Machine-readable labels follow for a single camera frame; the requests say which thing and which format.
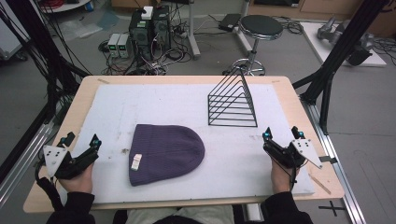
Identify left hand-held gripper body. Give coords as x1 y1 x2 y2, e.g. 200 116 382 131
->
42 143 100 180

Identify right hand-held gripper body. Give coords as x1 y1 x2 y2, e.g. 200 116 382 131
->
262 138 324 171

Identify purple knit beanie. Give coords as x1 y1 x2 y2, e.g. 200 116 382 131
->
128 123 206 188

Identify person's left hand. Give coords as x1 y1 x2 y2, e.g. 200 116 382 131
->
58 161 95 195

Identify person's right hand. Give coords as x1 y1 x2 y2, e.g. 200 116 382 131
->
270 158 301 194

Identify wooden table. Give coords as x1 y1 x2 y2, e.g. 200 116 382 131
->
22 75 346 215

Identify black tape piece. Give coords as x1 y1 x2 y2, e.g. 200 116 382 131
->
318 155 339 165

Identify tan tape strip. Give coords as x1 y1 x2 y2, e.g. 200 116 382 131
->
309 175 332 196

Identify black tape cross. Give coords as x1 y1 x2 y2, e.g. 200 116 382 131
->
318 200 347 217

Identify white foam mat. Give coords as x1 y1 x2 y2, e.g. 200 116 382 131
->
59 83 316 204

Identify white floor board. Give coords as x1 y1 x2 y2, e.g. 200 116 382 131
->
300 21 388 68

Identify grey power supply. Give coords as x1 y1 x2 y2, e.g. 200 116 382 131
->
117 33 131 59
106 33 121 58

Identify black round stool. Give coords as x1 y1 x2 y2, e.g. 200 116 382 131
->
231 14 285 77

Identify person's beige pants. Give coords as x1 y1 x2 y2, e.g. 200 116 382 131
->
124 204 235 224

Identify black computer tower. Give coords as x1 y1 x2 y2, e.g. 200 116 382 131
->
128 9 154 61
151 5 173 52

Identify black flat box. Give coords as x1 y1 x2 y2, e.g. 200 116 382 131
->
218 13 243 33

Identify grey desk leg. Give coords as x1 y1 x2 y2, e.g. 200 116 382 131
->
185 0 202 61

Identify round white table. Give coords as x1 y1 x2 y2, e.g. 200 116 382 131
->
38 0 92 14

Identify white box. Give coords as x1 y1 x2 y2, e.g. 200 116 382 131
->
140 6 154 21

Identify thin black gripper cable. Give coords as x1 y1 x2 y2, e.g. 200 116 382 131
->
289 167 297 192

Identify black sleeved gripper cable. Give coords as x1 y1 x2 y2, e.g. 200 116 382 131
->
35 155 65 212

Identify aluminium rail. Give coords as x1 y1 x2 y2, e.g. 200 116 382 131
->
0 119 59 208
300 96 368 224

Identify black wire file rack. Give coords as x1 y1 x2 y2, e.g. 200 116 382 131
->
206 66 259 128

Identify black metal frame post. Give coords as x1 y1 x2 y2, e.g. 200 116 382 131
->
0 0 92 185
291 0 391 135

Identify tangle of floor cables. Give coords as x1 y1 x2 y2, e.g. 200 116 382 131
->
97 18 195 77

